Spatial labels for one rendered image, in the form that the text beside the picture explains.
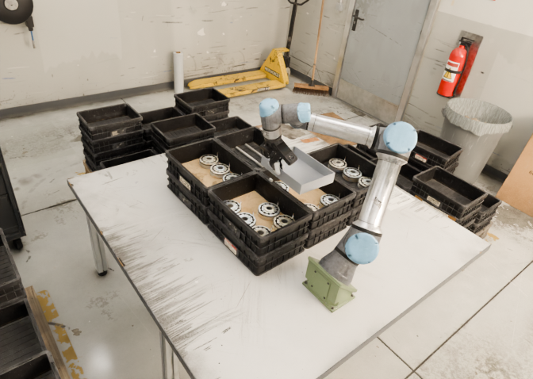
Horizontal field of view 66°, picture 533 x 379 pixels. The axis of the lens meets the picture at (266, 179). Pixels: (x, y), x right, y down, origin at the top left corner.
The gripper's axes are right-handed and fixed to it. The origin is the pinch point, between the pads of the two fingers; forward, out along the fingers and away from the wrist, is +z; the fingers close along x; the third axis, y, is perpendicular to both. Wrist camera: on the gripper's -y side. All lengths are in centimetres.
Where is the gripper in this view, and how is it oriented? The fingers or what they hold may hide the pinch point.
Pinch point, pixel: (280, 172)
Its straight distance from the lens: 178.5
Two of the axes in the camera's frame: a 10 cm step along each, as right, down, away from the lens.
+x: -7.4, 5.3, -4.1
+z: 1.2, 7.1, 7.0
